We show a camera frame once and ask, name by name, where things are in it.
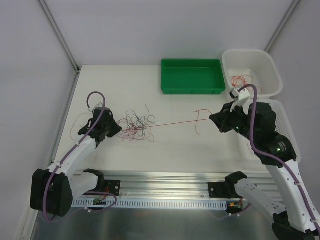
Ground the wire bundle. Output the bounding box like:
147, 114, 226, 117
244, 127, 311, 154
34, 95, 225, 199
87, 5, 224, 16
69, 104, 157, 143

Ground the orange wire in basket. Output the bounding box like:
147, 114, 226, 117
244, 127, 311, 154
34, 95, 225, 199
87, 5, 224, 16
231, 74, 263, 96

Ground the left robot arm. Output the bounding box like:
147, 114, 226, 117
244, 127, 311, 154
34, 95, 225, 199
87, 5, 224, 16
30, 107, 122, 217

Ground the white perforated plastic basket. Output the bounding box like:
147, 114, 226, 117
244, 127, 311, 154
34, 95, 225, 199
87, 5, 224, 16
237, 98, 302, 165

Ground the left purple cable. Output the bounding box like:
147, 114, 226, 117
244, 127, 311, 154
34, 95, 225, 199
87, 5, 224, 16
41, 91, 118, 222

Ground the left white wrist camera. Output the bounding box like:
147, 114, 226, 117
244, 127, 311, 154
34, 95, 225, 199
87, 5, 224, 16
88, 102, 103, 113

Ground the left aluminium frame post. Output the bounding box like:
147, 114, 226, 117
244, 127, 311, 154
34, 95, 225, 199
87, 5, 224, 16
37, 0, 81, 75

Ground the separated red wire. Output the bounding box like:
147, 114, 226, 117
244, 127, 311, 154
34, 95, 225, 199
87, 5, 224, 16
246, 138, 255, 156
147, 109, 213, 136

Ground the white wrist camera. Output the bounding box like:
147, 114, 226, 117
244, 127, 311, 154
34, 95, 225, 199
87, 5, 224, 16
88, 102, 103, 113
228, 87, 251, 112

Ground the white solid plastic basket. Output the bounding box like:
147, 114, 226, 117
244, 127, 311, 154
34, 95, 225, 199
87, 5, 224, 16
221, 49, 283, 99

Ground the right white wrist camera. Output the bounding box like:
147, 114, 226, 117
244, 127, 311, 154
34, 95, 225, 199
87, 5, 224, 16
228, 87, 251, 112

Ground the green plastic tray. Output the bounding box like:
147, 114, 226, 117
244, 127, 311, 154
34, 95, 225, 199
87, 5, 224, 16
160, 58, 226, 95

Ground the aluminium frame post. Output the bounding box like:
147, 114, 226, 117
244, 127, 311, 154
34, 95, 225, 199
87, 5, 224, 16
37, 0, 81, 75
264, 0, 303, 53

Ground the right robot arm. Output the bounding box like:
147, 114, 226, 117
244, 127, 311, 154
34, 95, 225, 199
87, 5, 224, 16
209, 102, 320, 240

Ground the aluminium mounting rail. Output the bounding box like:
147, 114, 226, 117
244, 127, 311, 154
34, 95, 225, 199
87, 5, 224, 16
69, 171, 283, 202

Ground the right aluminium frame post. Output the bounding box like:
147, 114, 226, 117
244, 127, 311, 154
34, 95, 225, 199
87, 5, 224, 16
264, 0, 303, 53

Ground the white slotted cable duct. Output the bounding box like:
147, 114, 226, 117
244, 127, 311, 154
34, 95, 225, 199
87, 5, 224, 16
71, 197, 227, 211

